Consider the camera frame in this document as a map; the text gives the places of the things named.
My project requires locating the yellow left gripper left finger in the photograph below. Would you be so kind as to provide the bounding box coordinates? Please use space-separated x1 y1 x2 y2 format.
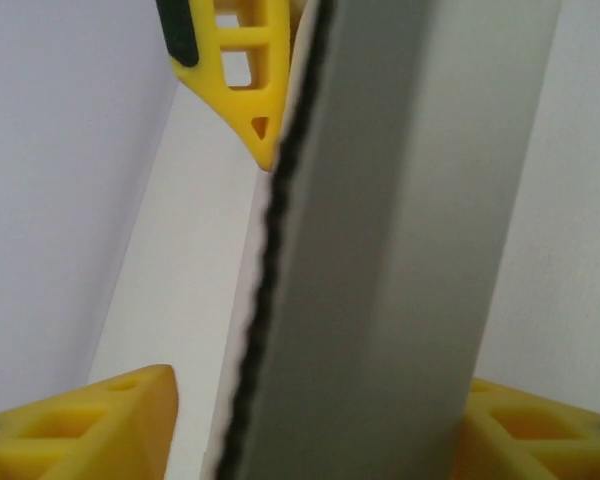
0 363 182 480

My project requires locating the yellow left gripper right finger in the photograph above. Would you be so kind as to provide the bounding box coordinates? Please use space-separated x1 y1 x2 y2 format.
451 377 600 480

